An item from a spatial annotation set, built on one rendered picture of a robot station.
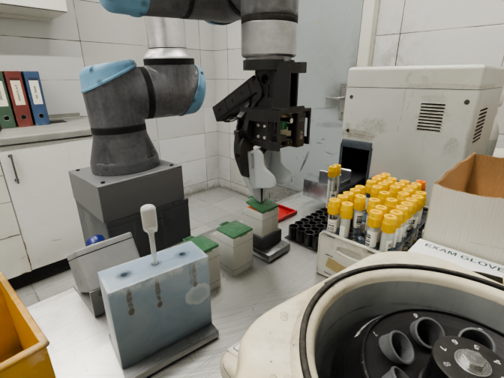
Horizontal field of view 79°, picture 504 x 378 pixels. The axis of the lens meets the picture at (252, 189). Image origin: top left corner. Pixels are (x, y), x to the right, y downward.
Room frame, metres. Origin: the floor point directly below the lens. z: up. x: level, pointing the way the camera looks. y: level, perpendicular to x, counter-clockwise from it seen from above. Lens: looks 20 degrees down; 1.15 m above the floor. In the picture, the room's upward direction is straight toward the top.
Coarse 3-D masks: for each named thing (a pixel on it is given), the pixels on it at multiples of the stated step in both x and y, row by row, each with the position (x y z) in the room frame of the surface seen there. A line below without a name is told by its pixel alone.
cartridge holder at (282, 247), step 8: (272, 232) 0.45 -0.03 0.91; (280, 232) 0.46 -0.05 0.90; (256, 240) 0.43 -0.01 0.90; (264, 240) 0.43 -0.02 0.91; (272, 240) 0.44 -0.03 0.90; (280, 240) 0.46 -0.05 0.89; (256, 248) 0.43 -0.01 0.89; (264, 248) 0.43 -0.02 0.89; (272, 248) 0.43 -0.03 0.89; (280, 248) 0.43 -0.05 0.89; (288, 248) 0.44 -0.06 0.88; (264, 256) 0.42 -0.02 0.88; (272, 256) 0.42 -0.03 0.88
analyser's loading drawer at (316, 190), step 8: (320, 176) 0.69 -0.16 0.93; (344, 176) 0.69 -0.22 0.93; (352, 176) 0.73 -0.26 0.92; (360, 176) 0.73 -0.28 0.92; (304, 184) 0.65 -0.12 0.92; (312, 184) 0.64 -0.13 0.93; (320, 184) 0.62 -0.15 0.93; (344, 184) 0.67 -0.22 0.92; (352, 184) 0.69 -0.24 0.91; (304, 192) 0.65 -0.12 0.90; (312, 192) 0.64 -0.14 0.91; (320, 192) 0.62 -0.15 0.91; (320, 200) 0.62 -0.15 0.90
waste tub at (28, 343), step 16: (0, 272) 0.25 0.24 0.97; (0, 288) 0.25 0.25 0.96; (0, 304) 0.24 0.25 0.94; (16, 304) 0.20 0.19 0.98; (0, 320) 0.24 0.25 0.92; (16, 320) 0.22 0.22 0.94; (32, 320) 0.19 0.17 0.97; (0, 336) 0.24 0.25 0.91; (16, 336) 0.25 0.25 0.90; (32, 336) 0.18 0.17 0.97; (0, 352) 0.23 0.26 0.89; (16, 352) 0.24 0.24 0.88; (32, 352) 0.16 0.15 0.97; (48, 352) 0.17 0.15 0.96; (0, 368) 0.14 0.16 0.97; (16, 368) 0.15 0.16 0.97; (32, 368) 0.16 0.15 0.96; (48, 368) 0.16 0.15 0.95
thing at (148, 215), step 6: (150, 204) 0.26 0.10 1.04; (144, 210) 0.26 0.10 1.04; (150, 210) 0.26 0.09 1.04; (144, 216) 0.26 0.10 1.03; (150, 216) 0.26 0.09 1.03; (156, 216) 0.26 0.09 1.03; (144, 222) 0.26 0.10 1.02; (150, 222) 0.26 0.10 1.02; (156, 222) 0.26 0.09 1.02; (144, 228) 0.26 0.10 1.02; (150, 228) 0.26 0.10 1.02; (156, 228) 0.26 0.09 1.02
